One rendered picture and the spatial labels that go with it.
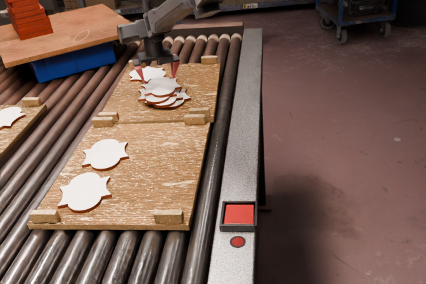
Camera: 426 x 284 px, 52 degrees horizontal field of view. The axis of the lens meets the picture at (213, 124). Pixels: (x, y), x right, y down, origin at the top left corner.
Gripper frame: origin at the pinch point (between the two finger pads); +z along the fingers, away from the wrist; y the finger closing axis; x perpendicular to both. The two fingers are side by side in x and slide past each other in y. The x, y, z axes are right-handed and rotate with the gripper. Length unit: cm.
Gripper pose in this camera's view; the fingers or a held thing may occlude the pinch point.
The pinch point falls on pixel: (158, 80)
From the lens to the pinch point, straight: 143.3
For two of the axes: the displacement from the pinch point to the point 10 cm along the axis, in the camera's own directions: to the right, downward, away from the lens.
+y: 9.5, -2.1, 2.2
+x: -2.9, -4.7, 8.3
